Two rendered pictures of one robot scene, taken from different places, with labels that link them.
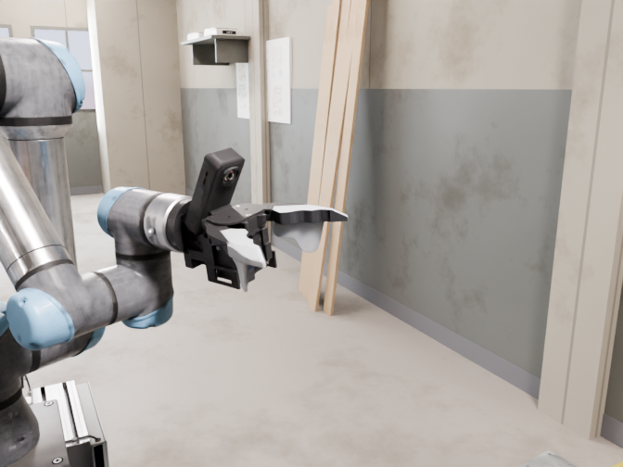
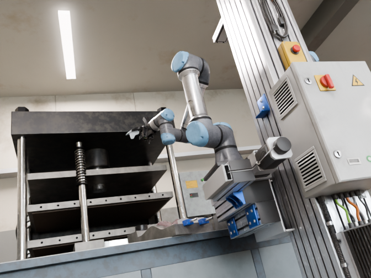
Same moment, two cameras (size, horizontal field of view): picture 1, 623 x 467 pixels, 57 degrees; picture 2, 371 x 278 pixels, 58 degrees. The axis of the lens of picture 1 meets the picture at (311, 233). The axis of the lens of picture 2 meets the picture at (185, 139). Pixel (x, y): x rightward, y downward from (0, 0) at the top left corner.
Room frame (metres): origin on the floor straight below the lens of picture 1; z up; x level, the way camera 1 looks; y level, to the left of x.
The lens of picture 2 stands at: (2.42, 0.60, 0.56)
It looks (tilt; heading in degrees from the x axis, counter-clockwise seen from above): 23 degrees up; 189
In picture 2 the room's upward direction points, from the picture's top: 12 degrees counter-clockwise
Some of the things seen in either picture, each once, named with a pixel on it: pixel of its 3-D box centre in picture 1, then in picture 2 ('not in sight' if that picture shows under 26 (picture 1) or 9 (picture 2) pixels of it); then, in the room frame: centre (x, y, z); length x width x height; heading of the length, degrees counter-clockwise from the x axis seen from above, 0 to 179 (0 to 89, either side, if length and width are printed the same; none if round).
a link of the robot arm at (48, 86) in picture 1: (42, 208); (194, 97); (0.94, 0.45, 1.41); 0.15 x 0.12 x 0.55; 143
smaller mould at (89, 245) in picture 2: not in sight; (88, 250); (0.67, -0.35, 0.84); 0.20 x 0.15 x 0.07; 33
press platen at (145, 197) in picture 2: not in sight; (100, 212); (-0.24, -0.69, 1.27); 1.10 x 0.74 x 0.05; 123
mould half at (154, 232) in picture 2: not in sight; (168, 233); (0.48, 0.06, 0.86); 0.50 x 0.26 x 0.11; 51
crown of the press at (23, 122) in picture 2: not in sight; (96, 158); (-0.19, -0.67, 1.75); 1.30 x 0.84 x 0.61; 123
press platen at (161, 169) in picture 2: not in sight; (97, 185); (-0.24, -0.70, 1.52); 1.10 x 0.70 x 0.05; 123
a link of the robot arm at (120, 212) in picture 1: (140, 218); (164, 118); (0.78, 0.24, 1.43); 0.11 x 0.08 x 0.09; 53
